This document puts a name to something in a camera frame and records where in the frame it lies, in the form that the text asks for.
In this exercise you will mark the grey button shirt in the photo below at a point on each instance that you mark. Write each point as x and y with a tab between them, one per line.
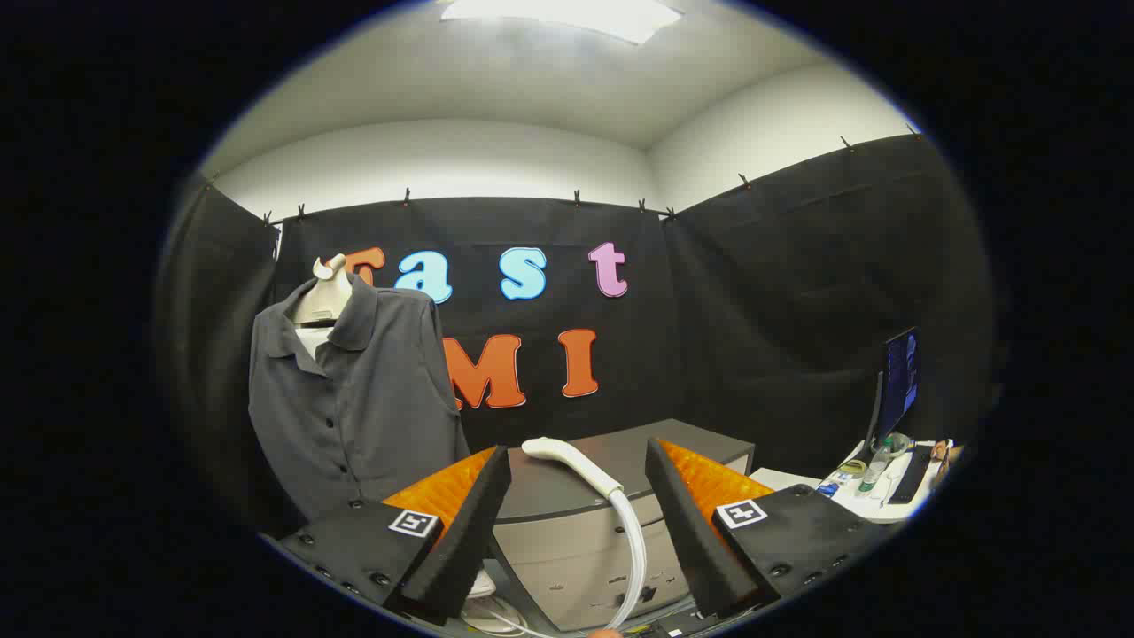
372	399

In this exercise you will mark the white steamer base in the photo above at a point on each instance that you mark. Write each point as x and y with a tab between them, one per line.
483	587

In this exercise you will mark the white garment steamer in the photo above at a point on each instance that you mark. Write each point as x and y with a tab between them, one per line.
567	454

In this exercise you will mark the clear water bottle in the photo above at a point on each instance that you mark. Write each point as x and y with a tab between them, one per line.
874	470

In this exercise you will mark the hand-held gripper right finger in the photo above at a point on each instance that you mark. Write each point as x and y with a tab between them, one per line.
691	532

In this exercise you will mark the white side desk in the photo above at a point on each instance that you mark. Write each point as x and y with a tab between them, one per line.
788	478

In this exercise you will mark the grey drawer cabinet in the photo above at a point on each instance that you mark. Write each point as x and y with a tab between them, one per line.
567	549

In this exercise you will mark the cream clothes hanger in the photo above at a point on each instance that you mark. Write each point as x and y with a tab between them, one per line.
326	297

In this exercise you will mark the computer monitor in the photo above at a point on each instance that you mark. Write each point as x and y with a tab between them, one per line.
899	381

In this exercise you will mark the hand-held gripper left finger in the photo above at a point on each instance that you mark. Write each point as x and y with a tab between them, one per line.
469	540

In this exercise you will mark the black keyboard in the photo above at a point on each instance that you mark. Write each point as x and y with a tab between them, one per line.
911	474

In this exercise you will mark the ceiling light panel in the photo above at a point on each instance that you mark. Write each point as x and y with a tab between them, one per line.
567	13

